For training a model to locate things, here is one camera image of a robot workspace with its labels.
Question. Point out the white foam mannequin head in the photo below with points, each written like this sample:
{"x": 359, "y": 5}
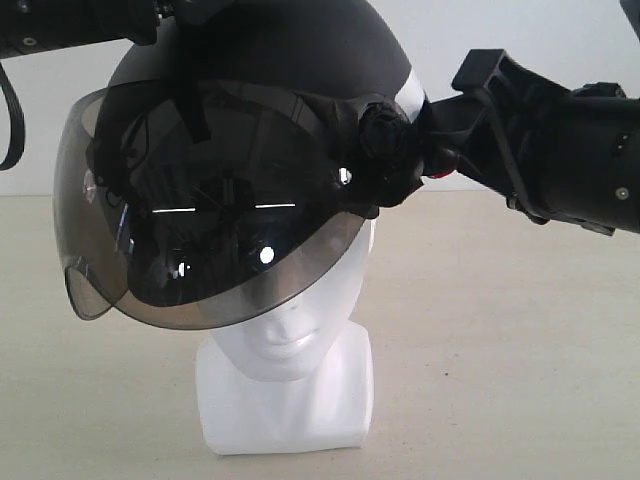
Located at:
{"x": 297, "y": 379}

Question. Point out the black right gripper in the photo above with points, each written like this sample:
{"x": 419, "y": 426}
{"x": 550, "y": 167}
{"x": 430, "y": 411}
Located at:
{"x": 486, "y": 131}

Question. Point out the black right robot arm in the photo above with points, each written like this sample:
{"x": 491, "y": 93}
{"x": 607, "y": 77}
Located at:
{"x": 552, "y": 153}

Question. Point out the black helmet with tinted visor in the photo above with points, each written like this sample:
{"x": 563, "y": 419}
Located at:
{"x": 228, "y": 167}

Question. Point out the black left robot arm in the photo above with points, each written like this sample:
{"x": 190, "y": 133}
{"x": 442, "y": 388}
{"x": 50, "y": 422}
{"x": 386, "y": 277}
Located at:
{"x": 30, "y": 27}

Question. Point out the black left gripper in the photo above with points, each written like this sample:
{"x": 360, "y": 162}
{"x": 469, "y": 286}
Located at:
{"x": 143, "y": 18}

